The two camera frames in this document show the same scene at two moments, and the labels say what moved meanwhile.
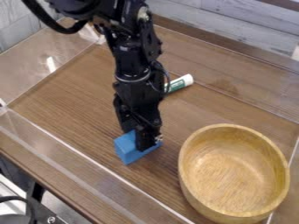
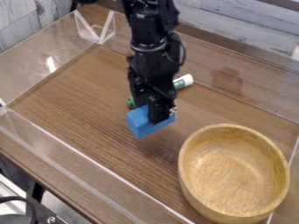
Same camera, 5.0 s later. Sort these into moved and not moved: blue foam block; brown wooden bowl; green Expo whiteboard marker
Moved: blue foam block
Not moved: brown wooden bowl; green Expo whiteboard marker
